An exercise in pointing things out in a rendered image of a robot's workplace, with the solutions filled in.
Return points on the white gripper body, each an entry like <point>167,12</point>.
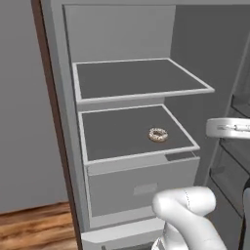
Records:
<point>228,128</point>

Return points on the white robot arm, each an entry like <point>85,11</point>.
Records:
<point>185,215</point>

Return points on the grey fridge door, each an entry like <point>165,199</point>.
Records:
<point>228,182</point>

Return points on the grey glass fridge shelf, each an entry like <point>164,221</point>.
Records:
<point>136,78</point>
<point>120,133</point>

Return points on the grey fridge crisper drawer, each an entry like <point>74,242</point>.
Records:
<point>117,192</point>

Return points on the grey open fridge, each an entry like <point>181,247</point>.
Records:
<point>117,32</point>

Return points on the sprinkled frosted donut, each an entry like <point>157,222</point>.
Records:
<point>153,137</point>

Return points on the grey freezer drawer front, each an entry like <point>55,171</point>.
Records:
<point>123,232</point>

